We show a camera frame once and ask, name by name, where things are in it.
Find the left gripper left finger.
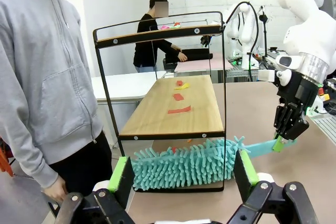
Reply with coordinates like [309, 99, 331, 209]
[54, 156, 136, 224]

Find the black camera stand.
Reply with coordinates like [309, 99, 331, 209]
[259, 5, 269, 61]

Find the teal microfibre duster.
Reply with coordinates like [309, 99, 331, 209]
[131, 136, 299, 192]

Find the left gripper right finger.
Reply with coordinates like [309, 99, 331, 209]
[227, 149, 320, 224]

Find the person's right forearm grey sleeve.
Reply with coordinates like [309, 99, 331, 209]
[9, 119, 60, 190]

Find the black rolled mat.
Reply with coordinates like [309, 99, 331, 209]
[180, 48, 214, 62]

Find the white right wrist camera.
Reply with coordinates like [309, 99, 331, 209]
[258, 68, 292, 86]

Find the person in black sweater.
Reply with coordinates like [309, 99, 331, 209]
[133, 0, 188, 74]

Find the pink topped table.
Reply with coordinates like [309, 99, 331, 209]
[174, 52, 226, 73]

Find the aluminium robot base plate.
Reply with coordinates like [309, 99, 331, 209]
[306, 115, 336, 156]

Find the large white table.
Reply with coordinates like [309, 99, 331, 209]
[90, 70, 167, 102]

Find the black plastic crate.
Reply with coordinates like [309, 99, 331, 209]
[162, 57, 180, 72]

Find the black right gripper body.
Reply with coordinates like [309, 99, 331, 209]
[277, 70, 320, 116]

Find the black arched cable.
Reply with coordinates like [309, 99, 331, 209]
[227, 1, 260, 83]

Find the orange plastic object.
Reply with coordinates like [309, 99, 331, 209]
[0, 136, 14, 177]

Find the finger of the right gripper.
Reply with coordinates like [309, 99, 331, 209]
[272, 103, 292, 154]
[287, 113, 310, 142]

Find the aluminium profile table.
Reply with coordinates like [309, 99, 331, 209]
[225, 55, 279, 78]

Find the red emergency stop button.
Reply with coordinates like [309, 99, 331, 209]
[318, 87, 330, 101]

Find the two-tier wooden shelf black frame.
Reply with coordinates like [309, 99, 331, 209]
[92, 10, 227, 193]

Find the person's right hand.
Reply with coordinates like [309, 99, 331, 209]
[41, 175, 70, 209]

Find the person in grey hoodie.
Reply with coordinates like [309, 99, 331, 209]
[0, 0, 113, 210]

